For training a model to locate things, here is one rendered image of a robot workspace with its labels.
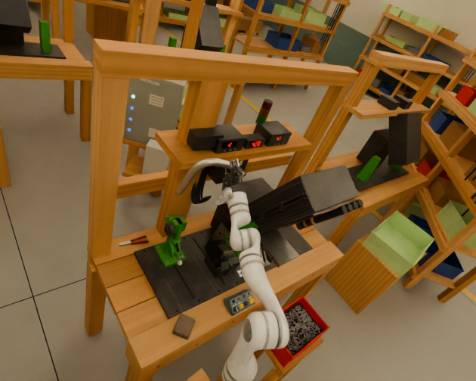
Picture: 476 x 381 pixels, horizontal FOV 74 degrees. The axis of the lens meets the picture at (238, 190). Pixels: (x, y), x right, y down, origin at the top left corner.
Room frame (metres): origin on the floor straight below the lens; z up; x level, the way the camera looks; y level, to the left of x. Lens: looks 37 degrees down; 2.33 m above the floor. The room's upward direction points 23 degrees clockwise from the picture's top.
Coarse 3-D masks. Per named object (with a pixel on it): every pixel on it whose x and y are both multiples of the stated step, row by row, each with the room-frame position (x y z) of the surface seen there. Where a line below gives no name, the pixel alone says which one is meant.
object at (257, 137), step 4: (244, 136) 1.42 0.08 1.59; (248, 136) 1.43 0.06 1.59; (252, 136) 1.45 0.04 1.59; (256, 136) 1.47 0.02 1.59; (260, 136) 1.49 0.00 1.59; (248, 140) 1.40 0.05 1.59; (252, 140) 1.42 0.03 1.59; (256, 140) 1.43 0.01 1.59; (260, 140) 1.45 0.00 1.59; (264, 140) 1.48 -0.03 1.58; (244, 144) 1.40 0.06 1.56; (248, 144) 1.39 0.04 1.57; (252, 144) 1.42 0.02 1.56; (260, 144) 1.46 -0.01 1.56; (248, 148) 1.40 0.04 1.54
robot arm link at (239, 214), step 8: (232, 208) 0.84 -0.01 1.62; (240, 208) 0.84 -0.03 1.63; (248, 208) 0.86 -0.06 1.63; (232, 216) 0.82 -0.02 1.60; (240, 216) 0.81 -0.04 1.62; (248, 216) 0.82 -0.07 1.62; (232, 224) 0.79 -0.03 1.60; (240, 224) 0.80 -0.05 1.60; (232, 232) 0.75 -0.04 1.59; (240, 232) 0.76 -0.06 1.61; (232, 240) 0.73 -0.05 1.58; (240, 240) 0.73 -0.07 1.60; (232, 248) 0.72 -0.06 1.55; (240, 248) 0.72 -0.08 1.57
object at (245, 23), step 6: (246, 12) 11.25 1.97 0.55; (252, 12) 11.45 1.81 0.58; (246, 18) 10.91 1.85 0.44; (252, 18) 11.31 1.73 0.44; (240, 24) 10.62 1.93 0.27; (246, 24) 10.82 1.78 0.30; (258, 24) 11.24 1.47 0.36; (240, 30) 11.14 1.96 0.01; (246, 30) 10.86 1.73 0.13; (258, 30) 11.32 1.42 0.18; (258, 36) 11.36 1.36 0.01
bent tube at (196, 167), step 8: (200, 160) 0.98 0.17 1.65; (208, 160) 0.98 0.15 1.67; (216, 160) 0.99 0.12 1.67; (224, 160) 1.02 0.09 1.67; (192, 168) 0.96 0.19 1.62; (200, 168) 0.97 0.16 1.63; (184, 176) 0.98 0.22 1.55; (192, 176) 0.97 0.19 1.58; (184, 184) 0.97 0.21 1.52; (176, 192) 0.98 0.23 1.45
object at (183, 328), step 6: (180, 318) 0.77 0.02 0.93; (186, 318) 0.78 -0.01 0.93; (192, 318) 0.80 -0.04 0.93; (180, 324) 0.75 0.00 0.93; (186, 324) 0.76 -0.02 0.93; (192, 324) 0.77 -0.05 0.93; (174, 330) 0.71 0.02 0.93; (180, 330) 0.72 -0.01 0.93; (186, 330) 0.73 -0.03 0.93; (180, 336) 0.71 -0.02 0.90; (186, 336) 0.71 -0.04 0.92
